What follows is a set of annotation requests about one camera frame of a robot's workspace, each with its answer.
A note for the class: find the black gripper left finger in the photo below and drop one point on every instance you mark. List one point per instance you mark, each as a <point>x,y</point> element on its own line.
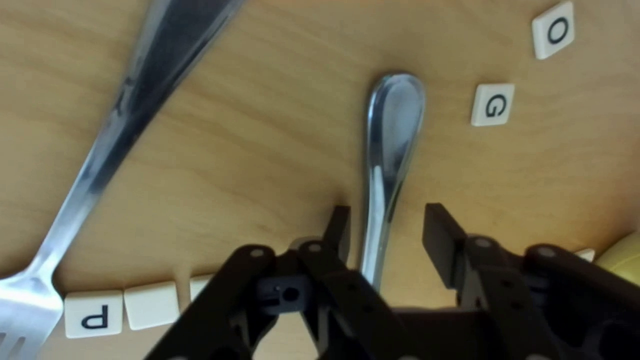
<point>346,293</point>

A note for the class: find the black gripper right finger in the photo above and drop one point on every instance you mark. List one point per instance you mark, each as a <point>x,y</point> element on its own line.
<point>533,301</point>

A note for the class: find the silver table knife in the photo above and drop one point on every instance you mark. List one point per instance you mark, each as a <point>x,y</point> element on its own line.
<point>396,120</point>

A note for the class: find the white letter tile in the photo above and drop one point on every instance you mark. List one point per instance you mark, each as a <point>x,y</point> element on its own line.
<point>586,254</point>
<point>200,287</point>

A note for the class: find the blank white tile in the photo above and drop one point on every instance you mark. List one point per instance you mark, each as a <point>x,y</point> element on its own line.
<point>152,305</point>

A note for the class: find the letter tile G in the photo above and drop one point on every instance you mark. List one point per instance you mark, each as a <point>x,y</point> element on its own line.
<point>493,104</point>

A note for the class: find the letter tile P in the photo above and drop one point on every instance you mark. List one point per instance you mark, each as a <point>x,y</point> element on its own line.
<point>92,314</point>

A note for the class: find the letter tile O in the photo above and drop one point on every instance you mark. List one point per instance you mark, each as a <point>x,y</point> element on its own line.
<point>553,31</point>

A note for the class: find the silver fork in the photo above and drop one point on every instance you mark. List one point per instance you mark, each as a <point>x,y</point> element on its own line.
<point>133,113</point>

